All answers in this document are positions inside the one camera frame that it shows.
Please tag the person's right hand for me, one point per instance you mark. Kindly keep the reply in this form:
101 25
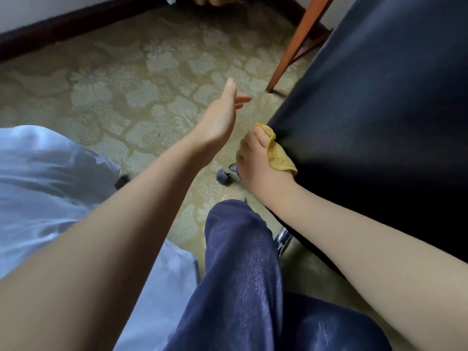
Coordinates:
259 175

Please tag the person's left hand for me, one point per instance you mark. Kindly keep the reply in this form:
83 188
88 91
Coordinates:
215 124

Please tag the person's left thumb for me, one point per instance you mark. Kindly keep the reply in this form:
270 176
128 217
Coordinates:
230 90

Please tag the person's right fingers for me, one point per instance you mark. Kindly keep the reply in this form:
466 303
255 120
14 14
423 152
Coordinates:
256 142

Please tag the yellow cleaning cloth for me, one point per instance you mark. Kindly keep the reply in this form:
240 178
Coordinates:
278 157

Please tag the person's left forearm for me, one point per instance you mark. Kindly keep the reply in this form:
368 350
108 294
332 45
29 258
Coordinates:
109 233

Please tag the person's right forearm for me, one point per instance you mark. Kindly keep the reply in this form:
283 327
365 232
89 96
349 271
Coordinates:
365 259

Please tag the grey chair caster wheel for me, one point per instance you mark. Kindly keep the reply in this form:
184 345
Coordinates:
225 175

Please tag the person's foot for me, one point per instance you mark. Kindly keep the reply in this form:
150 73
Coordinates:
234 196

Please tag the brown wooden table leg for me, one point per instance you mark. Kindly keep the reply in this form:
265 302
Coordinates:
296 43

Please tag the chrome chair base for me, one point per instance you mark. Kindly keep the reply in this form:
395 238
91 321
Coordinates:
283 240

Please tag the dark blue office chair seat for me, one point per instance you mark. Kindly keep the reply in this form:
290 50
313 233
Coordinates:
373 105

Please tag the person's blue jeans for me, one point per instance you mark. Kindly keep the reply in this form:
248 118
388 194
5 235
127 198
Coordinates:
241 281

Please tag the dark wooden baseboard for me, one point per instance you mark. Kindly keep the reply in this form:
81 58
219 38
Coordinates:
73 27

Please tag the white fabric sheet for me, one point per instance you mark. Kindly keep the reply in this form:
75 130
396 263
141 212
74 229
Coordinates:
40 179

